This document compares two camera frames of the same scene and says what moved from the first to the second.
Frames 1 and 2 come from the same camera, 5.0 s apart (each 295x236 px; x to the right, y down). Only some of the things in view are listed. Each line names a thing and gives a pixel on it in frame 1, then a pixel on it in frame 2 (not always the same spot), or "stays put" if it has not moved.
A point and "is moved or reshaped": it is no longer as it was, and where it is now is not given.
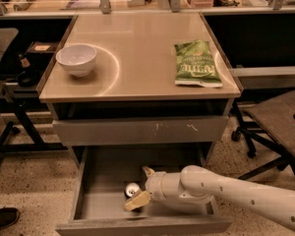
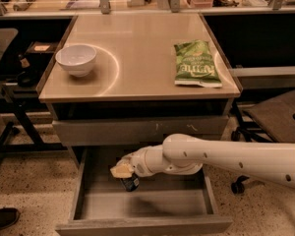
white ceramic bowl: (77, 59) stays put
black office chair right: (276, 126) stays put
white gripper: (154, 184) -> (135, 160)
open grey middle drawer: (111, 174) stays put
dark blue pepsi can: (132, 188) is moved or reshaped
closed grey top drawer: (189, 130) stays put
